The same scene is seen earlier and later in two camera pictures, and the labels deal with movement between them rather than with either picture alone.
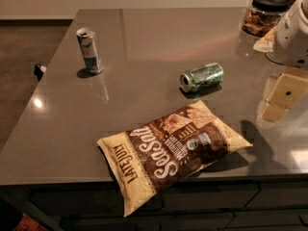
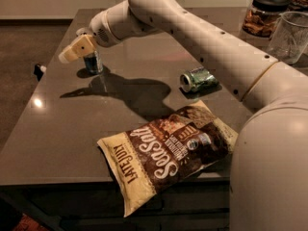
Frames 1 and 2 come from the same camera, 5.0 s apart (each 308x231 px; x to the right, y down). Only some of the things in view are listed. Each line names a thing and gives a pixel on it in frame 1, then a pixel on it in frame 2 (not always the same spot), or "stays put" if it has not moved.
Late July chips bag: (155, 154) stays put
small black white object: (39, 71) stays put
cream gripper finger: (280, 92) → (75, 48)
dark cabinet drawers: (264, 205) stays put
